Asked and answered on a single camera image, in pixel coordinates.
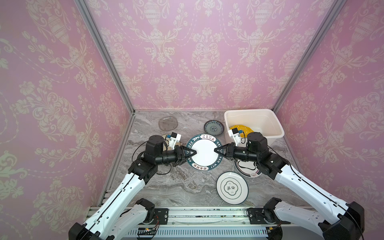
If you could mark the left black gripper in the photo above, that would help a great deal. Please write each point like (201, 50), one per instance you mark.
(180, 154)

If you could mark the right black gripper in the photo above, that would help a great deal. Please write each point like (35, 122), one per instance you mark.
(229, 150)

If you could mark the green rim Hao Wei plate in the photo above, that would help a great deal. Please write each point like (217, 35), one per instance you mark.
(205, 159)

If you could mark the yellow scalloped dotted plate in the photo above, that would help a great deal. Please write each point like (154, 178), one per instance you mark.
(244, 129)

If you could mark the white clover emblem plate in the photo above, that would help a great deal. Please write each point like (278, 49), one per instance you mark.
(232, 188)

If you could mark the white plastic bin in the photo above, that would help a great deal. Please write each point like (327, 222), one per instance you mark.
(263, 121)

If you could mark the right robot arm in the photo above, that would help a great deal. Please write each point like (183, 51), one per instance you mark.
(332, 217)

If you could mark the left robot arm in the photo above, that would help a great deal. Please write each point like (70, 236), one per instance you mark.
(138, 175)

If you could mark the cream plate with grass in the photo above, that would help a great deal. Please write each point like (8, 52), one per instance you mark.
(166, 141)

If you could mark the small blue patterned plate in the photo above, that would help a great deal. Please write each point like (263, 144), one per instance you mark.
(214, 128)

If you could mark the green red rim plate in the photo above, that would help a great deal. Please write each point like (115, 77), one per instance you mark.
(247, 169)

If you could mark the smoky grey glass plate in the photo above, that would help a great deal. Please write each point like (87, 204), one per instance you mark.
(168, 123)

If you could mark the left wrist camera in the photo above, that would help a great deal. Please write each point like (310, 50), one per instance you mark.
(173, 140)

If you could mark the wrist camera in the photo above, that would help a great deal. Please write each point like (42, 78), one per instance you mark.
(238, 136)
(173, 140)

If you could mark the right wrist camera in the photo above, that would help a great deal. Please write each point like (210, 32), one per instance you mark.
(238, 136)

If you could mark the aluminium mounting rail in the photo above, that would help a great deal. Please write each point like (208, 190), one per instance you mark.
(199, 216)

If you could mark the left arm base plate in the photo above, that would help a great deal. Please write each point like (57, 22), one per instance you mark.
(160, 216)

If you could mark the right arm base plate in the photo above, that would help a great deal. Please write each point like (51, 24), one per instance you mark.
(257, 216)

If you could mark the left aluminium corner post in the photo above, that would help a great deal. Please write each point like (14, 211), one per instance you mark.
(101, 46)

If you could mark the aluminium corner post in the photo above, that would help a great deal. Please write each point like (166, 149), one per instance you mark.
(319, 35)
(101, 46)

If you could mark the right aluminium corner post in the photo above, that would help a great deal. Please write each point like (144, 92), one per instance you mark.
(319, 35)

